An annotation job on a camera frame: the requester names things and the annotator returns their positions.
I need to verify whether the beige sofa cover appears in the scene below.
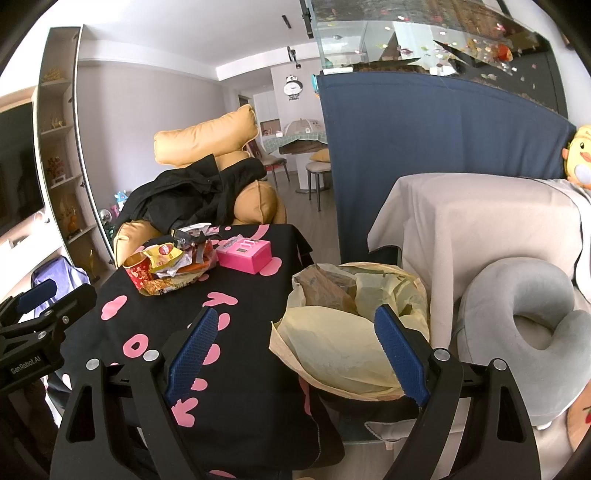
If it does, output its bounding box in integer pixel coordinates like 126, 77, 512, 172
368, 173, 590, 347

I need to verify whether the dining chair with cushion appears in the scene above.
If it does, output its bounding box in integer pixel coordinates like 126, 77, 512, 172
305, 148, 332, 212

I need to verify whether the black pink patterned tablecloth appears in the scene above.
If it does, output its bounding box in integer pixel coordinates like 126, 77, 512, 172
59, 225, 345, 479

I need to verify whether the yellow paper trash bag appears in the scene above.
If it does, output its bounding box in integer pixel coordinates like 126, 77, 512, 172
270, 262, 430, 402

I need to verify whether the red paper cup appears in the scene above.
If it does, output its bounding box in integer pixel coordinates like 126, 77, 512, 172
122, 252, 151, 290

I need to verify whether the black television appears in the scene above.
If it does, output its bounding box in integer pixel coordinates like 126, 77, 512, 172
0, 103, 44, 235

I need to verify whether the orange snack bag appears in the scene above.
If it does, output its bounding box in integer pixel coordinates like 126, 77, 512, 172
139, 250, 217, 296

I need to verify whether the glass fish tank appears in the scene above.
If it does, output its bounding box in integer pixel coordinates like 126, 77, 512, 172
301, 0, 568, 116

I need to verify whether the panda wall clock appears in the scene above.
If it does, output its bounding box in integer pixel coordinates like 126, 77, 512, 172
283, 75, 304, 101

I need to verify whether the yellow duck plush toy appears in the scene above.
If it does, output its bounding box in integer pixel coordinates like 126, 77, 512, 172
562, 125, 591, 189

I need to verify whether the navy blue cloth cover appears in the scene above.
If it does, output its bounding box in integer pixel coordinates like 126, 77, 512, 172
318, 72, 576, 262

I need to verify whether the dining table with cloth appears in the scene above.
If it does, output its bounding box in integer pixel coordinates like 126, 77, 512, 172
263, 118, 328, 194

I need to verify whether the purple plastic bag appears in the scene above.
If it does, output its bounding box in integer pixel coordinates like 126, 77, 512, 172
31, 256, 91, 318

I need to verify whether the grey neck pillow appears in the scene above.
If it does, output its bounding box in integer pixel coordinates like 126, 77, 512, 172
455, 258, 590, 427

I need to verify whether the white display shelf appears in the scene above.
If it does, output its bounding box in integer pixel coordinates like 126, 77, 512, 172
33, 26, 114, 284

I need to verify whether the yellow snack wrapper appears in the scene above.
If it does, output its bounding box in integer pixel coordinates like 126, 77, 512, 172
141, 242, 183, 274

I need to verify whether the black jacket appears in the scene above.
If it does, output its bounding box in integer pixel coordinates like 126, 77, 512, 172
115, 155, 266, 233

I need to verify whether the pink toy box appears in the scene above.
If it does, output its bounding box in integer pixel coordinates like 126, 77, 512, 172
216, 235, 273, 275

